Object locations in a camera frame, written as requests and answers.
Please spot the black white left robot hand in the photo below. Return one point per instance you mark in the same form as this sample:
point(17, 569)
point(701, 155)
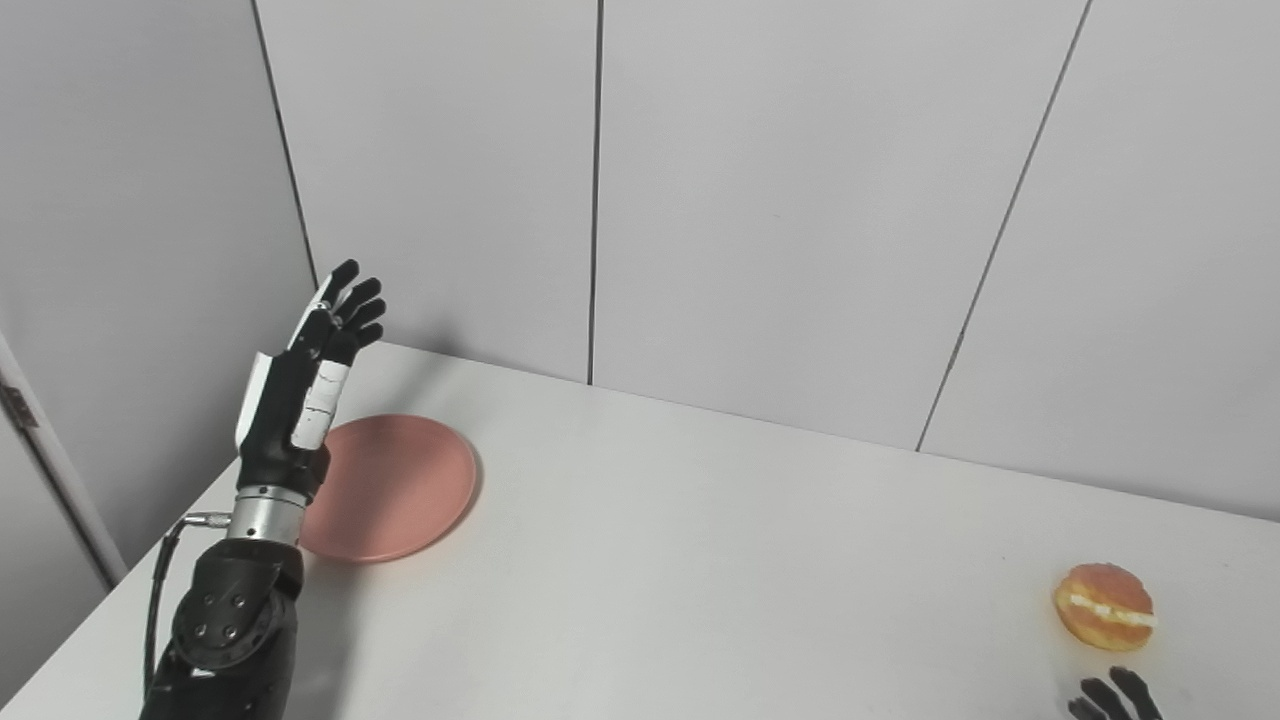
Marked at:
point(275, 430)

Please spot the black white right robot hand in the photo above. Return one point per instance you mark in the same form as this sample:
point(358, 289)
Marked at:
point(1115, 700)

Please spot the golden cream puff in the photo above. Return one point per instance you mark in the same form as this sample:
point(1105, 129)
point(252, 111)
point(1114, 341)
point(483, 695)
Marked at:
point(1105, 605)

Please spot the pink round plate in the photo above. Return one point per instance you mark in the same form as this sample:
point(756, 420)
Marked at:
point(395, 490)

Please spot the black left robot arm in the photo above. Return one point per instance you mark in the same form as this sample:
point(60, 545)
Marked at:
point(235, 620)

